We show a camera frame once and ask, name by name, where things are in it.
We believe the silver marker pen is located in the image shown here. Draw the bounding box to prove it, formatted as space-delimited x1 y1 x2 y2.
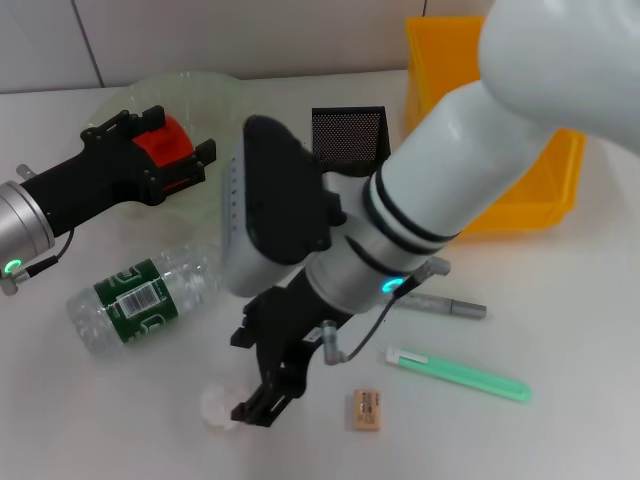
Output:
394 292 488 321

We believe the green pen with white cap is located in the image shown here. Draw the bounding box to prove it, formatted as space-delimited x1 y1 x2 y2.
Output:
384 344 534 404

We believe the black mesh pen holder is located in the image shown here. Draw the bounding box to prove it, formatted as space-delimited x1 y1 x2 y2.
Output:
310 105 393 180

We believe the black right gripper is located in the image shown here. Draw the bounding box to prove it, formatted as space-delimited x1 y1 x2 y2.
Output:
229 272 346 429

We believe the right wrist camera housing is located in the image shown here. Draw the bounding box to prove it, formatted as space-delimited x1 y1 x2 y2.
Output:
219 114 349 297

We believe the left wrist cable with plug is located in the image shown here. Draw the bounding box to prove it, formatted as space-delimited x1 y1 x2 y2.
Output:
9 163 76 282

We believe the yellow plastic bin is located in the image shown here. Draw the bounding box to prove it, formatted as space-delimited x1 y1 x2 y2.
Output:
404 16 587 244

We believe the red-orange orange fruit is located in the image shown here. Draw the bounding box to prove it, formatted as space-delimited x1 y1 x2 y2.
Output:
132 114 195 194

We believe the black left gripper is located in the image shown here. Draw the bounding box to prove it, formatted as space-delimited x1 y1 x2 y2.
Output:
20 104 218 235

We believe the tan rectangular eraser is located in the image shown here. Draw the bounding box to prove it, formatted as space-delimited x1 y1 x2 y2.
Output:
349 388 384 432

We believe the right wrist cable with plug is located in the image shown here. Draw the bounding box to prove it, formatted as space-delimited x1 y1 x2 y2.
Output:
322 258 451 366

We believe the pale green glass fruit plate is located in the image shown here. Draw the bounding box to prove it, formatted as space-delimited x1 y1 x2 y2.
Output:
87 71 251 221

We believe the white paper ball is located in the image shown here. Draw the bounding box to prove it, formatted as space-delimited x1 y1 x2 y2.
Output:
199 384 251 434

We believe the clear green-label water bottle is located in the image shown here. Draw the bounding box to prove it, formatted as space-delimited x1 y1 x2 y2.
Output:
67 242 226 356

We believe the wrist cable with plug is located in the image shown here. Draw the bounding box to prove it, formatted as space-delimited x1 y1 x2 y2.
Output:
9 163 76 282
322 258 451 366

